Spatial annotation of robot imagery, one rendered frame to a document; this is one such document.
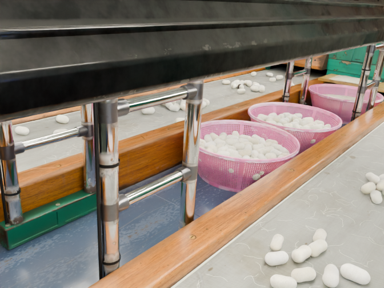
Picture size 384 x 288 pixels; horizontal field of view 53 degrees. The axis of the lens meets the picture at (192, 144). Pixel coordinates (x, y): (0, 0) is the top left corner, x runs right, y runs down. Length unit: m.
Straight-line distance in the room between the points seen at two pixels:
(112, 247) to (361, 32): 0.36
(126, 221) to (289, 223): 0.30
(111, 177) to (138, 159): 0.43
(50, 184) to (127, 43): 0.59
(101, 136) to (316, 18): 0.24
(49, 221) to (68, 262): 0.10
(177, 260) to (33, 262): 0.26
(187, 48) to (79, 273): 0.50
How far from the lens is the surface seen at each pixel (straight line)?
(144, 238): 0.71
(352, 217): 0.73
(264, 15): 0.26
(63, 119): 1.06
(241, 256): 0.57
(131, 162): 0.85
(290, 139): 0.98
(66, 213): 0.75
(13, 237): 0.71
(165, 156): 0.93
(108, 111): 0.41
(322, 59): 1.86
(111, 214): 0.46
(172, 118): 1.12
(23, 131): 1.00
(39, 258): 0.69
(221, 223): 0.59
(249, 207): 0.64
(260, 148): 0.96
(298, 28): 0.29
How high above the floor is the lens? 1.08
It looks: 21 degrees down
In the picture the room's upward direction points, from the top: 4 degrees clockwise
